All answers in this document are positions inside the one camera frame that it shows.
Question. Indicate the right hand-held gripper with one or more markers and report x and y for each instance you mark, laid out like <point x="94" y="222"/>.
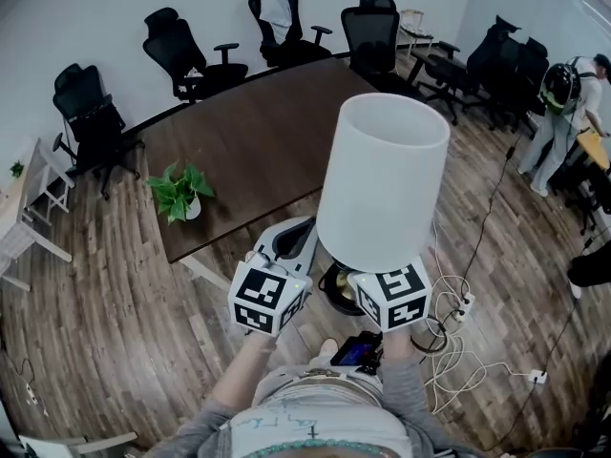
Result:
<point x="398" y="298"/>

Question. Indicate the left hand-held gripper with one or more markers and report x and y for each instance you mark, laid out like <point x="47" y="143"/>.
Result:
<point x="260" y="296"/>

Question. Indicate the white table lamp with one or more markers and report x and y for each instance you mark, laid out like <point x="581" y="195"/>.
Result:
<point x="382" y="174"/>

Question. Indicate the person's right forearm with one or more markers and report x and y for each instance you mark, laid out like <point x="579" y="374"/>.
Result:
<point x="401" y="384"/>

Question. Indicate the person's left forearm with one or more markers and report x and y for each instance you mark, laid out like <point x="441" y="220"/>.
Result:
<point x="243" y="375"/>

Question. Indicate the dark brown conference table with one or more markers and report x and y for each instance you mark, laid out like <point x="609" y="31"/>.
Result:
<point x="258" y="131"/>

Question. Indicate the black waist device blue screen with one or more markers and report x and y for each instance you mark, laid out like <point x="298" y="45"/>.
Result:
<point x="353" y="351"/>

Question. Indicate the person's right pale shoe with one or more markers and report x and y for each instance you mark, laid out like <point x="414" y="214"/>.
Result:
<point x="328" y="347"/>

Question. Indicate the green plant in white pot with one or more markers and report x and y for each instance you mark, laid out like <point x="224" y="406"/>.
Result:
<point x="179" y="193"/>

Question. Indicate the person's clothed torso and legs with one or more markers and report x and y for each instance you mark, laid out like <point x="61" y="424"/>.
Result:
<point x="310" y="418"/>

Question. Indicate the grey garment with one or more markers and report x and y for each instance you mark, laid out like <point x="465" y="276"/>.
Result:
<point x="276" y="3"/>

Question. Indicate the light wooden round table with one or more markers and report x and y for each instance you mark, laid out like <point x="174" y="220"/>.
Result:
<point x="594" y="148"/>

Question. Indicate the white cross-braced stool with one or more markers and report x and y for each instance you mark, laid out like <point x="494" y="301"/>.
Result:
<point x="48" y="162"/>

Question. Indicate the black eared-headrest office chair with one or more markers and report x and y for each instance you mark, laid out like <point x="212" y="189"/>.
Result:
<point x="496" y="60"/>

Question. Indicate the light wooden side table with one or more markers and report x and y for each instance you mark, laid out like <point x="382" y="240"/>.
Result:
<point x="12" y="208"/>

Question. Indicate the small potted plant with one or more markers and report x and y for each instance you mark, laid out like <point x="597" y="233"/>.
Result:
<point x="17" y="169"/>

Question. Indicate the small white power strip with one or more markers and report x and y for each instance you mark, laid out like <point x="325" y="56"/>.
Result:
<point x="31" y="393"/>

